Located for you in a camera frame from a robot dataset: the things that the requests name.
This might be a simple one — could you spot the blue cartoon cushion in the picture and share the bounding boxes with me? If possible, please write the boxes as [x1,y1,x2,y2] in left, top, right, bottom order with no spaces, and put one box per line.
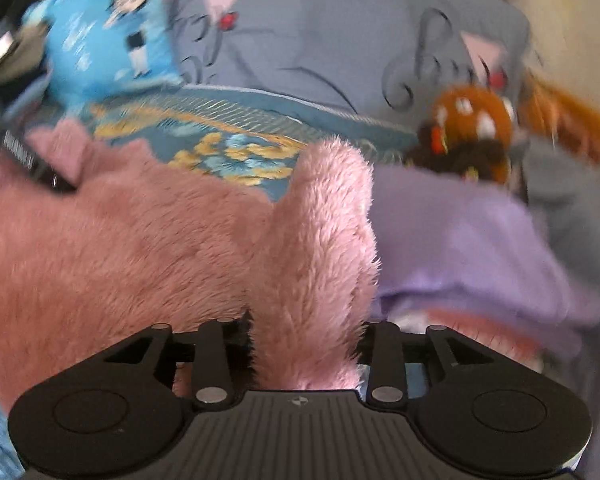
[22,0,181,106]

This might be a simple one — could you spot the pink fluffy jacket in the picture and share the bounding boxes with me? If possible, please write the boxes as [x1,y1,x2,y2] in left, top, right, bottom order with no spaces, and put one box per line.
[0,120,381,411]

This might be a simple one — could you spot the red panda plush toy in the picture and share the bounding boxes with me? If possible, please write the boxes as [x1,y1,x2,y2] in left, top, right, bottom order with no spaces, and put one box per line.
[405,85,518,183]

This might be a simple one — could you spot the purple garment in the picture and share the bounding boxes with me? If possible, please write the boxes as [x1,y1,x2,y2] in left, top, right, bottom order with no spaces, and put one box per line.
[370,165,600,356]

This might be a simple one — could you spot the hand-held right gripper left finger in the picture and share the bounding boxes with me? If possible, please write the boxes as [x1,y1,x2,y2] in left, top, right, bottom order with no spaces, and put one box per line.
[102,317,253,406]

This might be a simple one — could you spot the orange bread bag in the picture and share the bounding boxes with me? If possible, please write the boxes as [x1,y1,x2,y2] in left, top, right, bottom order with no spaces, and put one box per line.
[520,75,600,166]

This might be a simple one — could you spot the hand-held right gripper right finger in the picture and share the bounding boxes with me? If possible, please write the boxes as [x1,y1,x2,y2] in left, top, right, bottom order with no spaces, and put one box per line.
[362,321,486,403]

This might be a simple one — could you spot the salmon fleece garment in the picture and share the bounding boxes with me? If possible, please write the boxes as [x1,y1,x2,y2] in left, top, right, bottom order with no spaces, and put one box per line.
[395,310,546,361]

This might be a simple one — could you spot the grey printed sofa cover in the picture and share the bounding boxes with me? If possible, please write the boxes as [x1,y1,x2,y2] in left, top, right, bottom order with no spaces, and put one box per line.
[165,0,600,480]

